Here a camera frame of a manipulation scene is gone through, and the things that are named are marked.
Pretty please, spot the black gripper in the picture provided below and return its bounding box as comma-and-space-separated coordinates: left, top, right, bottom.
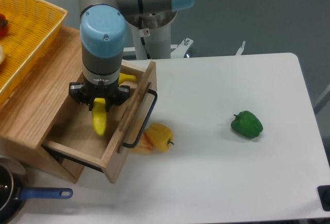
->
69, 78, 130, 112

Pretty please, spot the yellow banana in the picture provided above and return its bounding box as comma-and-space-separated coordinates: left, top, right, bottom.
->
92, 73, 137, 136

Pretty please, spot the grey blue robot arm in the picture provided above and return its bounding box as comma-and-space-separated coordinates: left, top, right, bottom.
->
69, 0, 195, 109

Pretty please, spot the open wooden top drawer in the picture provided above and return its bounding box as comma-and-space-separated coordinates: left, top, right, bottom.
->
42, 60, 157, 183

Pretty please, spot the wooden drawer cabinet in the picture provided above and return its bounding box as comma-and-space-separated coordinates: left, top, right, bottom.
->
1, 26, 84, 183

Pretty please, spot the yellow bell pepper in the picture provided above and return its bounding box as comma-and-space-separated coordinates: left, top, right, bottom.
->
145, 123, 174, 152

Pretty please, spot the yellow plastic basket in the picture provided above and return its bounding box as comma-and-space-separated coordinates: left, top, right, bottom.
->
1, 0, 68, 103

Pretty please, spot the grey pot lid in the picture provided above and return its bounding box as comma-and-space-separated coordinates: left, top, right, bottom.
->
1, 157, 26, 176

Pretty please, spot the red bell pepper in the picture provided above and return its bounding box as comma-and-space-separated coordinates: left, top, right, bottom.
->
0, 13, 9, 38

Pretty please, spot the green bell pepper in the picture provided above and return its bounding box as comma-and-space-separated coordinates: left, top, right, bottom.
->
230, 111, 263, 139

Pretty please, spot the black corner device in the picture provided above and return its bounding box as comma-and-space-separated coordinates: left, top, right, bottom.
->
317, 185, 330, 212

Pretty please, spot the black metal drawer handle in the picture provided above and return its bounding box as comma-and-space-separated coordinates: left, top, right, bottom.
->
122, 89, 158, 149

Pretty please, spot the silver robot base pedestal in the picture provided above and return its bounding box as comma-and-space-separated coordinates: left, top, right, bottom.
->
124, 11, 194, 60

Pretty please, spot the blue handled pot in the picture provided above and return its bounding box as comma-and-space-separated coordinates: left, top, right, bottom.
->
1, 164, 73, 222

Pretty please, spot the white table bracket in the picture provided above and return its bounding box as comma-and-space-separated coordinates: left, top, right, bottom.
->
235, 41, 246, 56

